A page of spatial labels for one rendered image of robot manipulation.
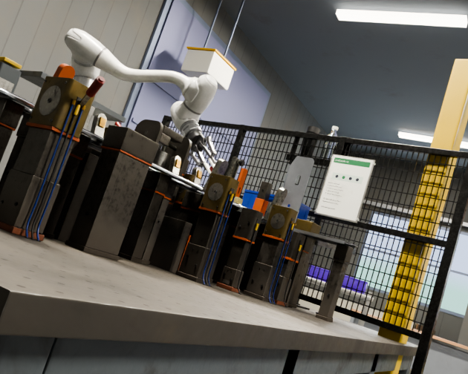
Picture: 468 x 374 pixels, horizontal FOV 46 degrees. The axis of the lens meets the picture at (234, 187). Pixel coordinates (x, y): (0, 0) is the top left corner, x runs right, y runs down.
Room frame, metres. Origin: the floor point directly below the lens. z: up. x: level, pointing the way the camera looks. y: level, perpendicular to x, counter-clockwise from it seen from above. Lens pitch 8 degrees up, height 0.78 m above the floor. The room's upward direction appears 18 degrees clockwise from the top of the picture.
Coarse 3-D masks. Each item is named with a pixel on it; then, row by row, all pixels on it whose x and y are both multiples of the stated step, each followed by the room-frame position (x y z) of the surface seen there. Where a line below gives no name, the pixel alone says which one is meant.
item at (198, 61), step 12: (192, 48) 5.18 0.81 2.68; (204, 48) 5.10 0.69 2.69; (192, 60) 5.16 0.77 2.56; (204, 60) 5.09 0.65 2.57; (216, 60) 5.11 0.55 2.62; (192, 72) 5.17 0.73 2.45; (204, 72) 5.07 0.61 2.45; (216, 72) 5.16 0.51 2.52; (228, 72) 5.32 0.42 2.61; (228, 84) 5.37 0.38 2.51
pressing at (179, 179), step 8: (0, 88) 1.23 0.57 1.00; (0, 96) 1.36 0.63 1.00; (8, 96) 1.32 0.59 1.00; (16, 96) 1.25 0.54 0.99; (24, 104) 1.35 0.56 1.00; (32, 104) 1.29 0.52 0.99; (24, 112) 1.48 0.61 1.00; (88, 136) 1.52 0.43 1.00; (96, 136) 1.45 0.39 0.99; (88, 144) 1.66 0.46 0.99; (96, 144) 1.64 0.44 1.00; (152, 168) 1.77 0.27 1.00; (160, 168) 1.65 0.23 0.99; (176, 176) 1.71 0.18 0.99; (184, 184) 1.90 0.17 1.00; (192, 184) 1.77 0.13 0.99; (200, 192) 1.97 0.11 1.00; (232, 208) 2.17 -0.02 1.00; (240, 208) 2.07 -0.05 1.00
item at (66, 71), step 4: (64, 64) 1.26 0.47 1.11; (60, 68) 1.25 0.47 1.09; (64, 68) 1.25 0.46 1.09; (68, 68) 1.26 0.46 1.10; (72, 68) 1.27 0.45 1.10; (56, 72) 1.26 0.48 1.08; (60, 72) 1.25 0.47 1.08; (64, 72) 1.26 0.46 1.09; (68, 72) 1.26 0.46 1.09; (72, 72) 1.27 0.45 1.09; (56, 76) 1.26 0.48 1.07; (60, 76) 1.26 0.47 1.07; (64, 76) 1.26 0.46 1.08; (68, 76) 1.27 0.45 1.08; (72, 76) 1.28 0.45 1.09
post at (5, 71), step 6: (0, 66) 1.60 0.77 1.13; (6, 66) 1.61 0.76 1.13; (0, 72) 1.60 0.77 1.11; (6, 72) 1.62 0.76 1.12; (12, 72) 1.63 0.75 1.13; (18, 72) 1.64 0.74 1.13; (6, 78) 1.62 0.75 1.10; (12, 78) 1.64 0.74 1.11; (18, 78) 1.65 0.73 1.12; (12, 90) 1.65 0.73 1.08
